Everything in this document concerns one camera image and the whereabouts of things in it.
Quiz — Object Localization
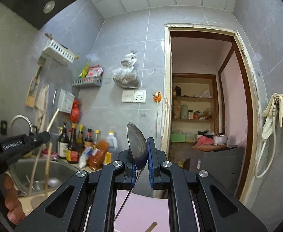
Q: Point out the wooden cutting board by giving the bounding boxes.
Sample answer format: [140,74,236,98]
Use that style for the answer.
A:
[25,58,46,108]

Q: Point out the steel sink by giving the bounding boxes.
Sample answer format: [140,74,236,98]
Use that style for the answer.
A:
[9,158,80,197]

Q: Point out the pink tablecloth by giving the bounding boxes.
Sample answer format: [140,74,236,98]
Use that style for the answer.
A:
[114,190,171,232]

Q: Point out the cooking oil bottle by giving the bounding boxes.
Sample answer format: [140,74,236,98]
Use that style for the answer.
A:
[104,131,118,166]

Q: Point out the cream door frame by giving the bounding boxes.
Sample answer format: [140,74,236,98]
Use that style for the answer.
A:
[164,24,263,200]

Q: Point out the grey cabinet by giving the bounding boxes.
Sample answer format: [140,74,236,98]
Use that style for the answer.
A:
[189,145,245,194]

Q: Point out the green seasoning packet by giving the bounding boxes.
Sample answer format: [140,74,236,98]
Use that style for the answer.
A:
[80,63,91,78]

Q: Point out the metal spoon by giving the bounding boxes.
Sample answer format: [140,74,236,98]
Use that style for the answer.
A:
[114,122,148,224]

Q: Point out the snack packets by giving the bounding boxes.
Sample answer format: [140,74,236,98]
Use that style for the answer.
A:
[193,109,213,120]

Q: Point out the red seasoning packet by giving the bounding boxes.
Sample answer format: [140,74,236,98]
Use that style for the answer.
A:
[88,65,104,78]

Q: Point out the beige wall switch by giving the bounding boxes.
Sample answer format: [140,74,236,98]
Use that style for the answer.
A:
[121,90,134,102]

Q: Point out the person's left hand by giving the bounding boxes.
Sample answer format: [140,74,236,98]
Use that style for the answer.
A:
[0,174,26,225]

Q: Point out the pink crumpled cloth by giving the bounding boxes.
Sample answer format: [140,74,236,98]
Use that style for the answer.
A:
[195,136,214,146]

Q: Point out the metal faucet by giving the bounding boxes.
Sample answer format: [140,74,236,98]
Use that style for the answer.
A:
[10,115,41,197]

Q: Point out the dark bottle with white label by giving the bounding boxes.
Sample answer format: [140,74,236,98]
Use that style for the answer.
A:
[57,123,70,159]

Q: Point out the dark soy sauce bottle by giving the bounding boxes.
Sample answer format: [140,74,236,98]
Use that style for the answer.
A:
[66,123,80,163]

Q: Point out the clear bag of dried goods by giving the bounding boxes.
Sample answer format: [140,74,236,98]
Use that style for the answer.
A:
[112,49,140,89]

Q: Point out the white hose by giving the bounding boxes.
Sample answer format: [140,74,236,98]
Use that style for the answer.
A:
[255,99,278,179]

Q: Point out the black range hood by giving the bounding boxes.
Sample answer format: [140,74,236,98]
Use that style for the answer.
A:
[0,0,82,31]

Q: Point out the grey wall shelf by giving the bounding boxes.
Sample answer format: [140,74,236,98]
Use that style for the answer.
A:
[72,76,103,87]

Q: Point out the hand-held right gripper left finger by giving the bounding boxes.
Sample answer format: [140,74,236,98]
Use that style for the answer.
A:
[14,150,136,232]

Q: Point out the white pot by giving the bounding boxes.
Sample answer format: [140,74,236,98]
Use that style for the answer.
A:
[213,134,227,144]

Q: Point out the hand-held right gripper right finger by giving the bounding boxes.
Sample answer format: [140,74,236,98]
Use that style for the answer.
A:
[147,137,269,232]

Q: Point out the beige hanging towel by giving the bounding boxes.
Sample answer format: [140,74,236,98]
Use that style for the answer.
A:
[34,83,49,131]

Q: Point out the blue and white packet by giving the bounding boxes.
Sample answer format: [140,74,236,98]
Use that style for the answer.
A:
[79,146,95,168]

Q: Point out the red plastic bag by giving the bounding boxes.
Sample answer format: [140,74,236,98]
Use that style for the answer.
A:
[70,99,81,124]

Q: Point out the red chili packet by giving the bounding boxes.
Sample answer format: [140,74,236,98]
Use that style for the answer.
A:
[88,140,110,171]

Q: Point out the white wall basket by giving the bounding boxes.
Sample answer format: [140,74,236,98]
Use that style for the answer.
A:
[43,40,76,65]

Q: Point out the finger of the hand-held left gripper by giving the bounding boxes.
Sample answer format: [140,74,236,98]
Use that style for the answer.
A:
[31,130,51,151]

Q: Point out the green box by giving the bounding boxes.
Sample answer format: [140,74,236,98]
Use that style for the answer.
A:
[171,133,186,142]

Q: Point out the white crumpled cloth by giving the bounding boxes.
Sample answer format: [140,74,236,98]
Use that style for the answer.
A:
[196,90,213,98]

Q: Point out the white wall cable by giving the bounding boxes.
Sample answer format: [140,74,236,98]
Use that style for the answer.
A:
[155,101,160,138]

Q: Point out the wooden shelf unit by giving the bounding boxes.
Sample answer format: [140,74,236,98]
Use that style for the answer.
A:
[172,73,219,145]

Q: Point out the white wall box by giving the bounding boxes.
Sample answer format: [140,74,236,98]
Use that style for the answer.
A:
[58,89,75,113]

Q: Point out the white wall outlet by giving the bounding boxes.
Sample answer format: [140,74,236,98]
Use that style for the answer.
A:
[134,90,147,103]

